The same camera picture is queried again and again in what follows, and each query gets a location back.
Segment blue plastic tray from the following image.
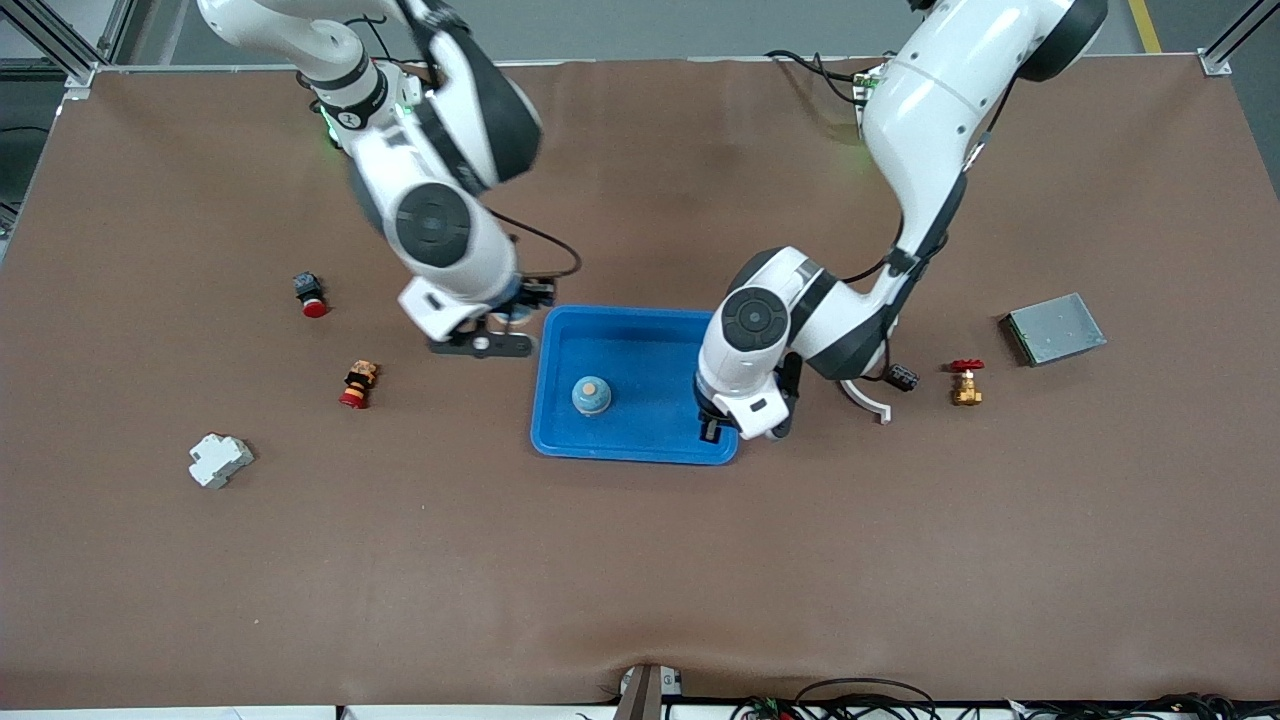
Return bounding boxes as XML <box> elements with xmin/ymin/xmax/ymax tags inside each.
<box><xmin>530</xmin><ymin>306</ymin><xmax>742</xmax><ymax>467</ymax></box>

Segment white curved plastic clip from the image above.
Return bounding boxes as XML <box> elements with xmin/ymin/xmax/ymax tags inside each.
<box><xmin>838</xmin><ymin>378</ymin><xmax>894</xmax><ymax>426</ymax></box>

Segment white circuit breaker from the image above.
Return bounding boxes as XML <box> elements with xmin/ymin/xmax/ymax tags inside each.
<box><xmin>188</xmin><ymin>432</ymin><xmax>255</xmax><ymax>490</ymax></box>

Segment metal power supply box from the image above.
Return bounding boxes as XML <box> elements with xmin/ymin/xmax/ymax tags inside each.
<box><xmin>999</xmin><ymin>292</ymin><xmax>1109</xmax><ymax>368</ymax></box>

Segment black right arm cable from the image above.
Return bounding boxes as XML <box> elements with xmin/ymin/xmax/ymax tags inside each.
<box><xmin>340</xmin><ymin>0</ymin><xmax>583</xmax><ymax>286</ymax></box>

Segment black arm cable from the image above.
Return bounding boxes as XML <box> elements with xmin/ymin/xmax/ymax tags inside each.
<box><xmin>840</xmin><ymin>75</ymin><xmax>1021</xmax><ymax>386</ymax></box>
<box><xmin>340</xmin><ymin>0</ymin><xmax>583</xmax><ymax>286</ymax></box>

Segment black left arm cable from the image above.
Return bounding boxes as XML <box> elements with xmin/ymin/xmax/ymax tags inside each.
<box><xmin>840</xmin><ymin>75</ymin><xmax>1021</xmax><ymax>386</ymax></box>

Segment brass valve red handle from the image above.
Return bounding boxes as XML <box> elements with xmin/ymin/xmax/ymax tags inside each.
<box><xmin>949</xmin><ymin>358</ymin><xmax>987</xmax><ymax>407</ymax></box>

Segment grey metal table bracket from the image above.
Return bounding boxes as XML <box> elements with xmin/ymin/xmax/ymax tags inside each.
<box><xmin>613</xmin><ymin>664</ymin><xmax>687</xmax><ymax>720</ymax></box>

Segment black cable bundle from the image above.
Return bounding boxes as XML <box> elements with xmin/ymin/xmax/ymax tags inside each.
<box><xmin>730</xmin><ymin>678</ymin><xmax>1280</xmax><ymax>720</ymax></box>

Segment black arm base cables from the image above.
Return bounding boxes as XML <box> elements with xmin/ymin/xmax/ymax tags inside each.
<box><xmin>765</xmin><ymin>48</ymin><xmax>871</xmax><ymax>106</ymax></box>

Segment aluminium frame strut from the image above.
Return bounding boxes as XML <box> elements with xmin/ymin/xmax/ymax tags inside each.
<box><xmin>1198</xmin><ymin>0</ymin><xmax>1280</xmax><ymax>77</ymax></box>
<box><xmin>0</xmin><ymin>0</ymin><xmax>136</xmax><ymax>91</ymax></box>

